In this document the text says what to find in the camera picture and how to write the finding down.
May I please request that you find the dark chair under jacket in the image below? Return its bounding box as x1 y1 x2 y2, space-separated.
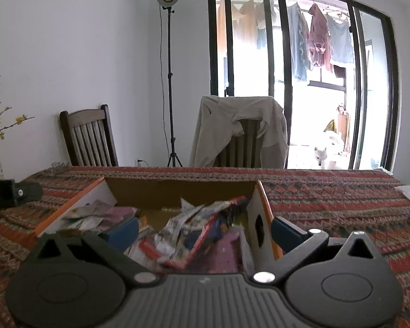
213 119 263 168

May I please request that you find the beige hanging shirt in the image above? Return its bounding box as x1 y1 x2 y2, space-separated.
237 0 260 46

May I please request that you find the red and blue snack packet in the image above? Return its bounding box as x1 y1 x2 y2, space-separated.
162 196 250 270

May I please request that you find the orange cardboard box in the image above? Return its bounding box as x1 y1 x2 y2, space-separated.
0 177 284 274

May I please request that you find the white printed snack packet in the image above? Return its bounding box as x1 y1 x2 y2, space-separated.
61 201 114 231

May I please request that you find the silver snack packet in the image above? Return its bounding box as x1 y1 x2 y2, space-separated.
155 196 233 263

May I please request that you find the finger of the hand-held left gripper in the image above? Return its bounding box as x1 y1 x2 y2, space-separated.
15 182 43 207

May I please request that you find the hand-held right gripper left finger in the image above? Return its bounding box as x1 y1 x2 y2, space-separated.
36 217 162 287

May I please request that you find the blue hanging shirt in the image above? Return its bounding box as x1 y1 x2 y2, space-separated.
287 2 311 81

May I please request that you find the light blue hanging t-shirt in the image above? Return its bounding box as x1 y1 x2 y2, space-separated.
328 15 356 64

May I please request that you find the dark wooden slatted chair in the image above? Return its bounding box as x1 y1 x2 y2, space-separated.
60 104 119 167

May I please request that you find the black framed sliding glass door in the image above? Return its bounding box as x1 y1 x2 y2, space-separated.
208 0 400 173

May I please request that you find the maroon hanging jacket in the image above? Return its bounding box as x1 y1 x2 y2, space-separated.
307 3 333 72

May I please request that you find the pink snack packet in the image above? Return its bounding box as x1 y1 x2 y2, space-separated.
99 207 137 231
188 229 247 274

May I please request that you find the orange snack packet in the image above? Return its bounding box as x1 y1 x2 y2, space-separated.
125 237 166 267

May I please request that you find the beige jacket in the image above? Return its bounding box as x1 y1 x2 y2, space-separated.
190 96 289 169

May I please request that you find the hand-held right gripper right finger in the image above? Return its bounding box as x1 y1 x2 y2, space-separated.
252 216 381 285

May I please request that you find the white dog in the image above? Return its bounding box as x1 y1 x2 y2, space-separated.
314 133 339 170

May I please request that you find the black light stand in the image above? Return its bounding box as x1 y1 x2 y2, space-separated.
157 0 184 168

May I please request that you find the brown wooden balcony stand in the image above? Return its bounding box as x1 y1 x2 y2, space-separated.
336 106 352 154

